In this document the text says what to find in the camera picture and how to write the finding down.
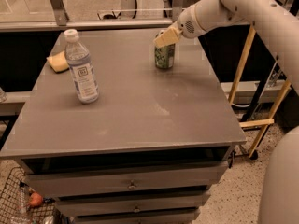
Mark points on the middle grey drawer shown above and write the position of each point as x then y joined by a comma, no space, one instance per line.
133,204

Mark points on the black wire basket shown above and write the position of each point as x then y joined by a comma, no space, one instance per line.
15,207

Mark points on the grey drawer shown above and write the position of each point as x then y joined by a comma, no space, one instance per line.
171,216
135,179
133,204

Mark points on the top grey drawer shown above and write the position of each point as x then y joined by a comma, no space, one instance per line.
135,179

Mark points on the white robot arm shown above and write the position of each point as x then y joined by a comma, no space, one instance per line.
279,31

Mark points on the metal window railing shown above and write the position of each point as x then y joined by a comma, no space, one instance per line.
44,14

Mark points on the wooden easel frame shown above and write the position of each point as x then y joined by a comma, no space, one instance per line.
262,124

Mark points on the bottom grey drawer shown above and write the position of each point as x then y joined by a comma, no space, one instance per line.
171,216

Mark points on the red apple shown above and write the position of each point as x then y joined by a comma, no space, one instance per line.
35,200

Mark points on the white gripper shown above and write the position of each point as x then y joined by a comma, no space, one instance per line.
186,24

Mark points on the clear plastic water bottle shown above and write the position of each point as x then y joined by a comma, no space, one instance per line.
79,61

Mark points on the yellow sponge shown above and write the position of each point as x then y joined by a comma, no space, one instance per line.
58,62

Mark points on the green soda can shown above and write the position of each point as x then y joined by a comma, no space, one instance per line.
164,56

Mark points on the grey drawer cabinet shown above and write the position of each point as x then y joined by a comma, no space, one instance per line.
144,116

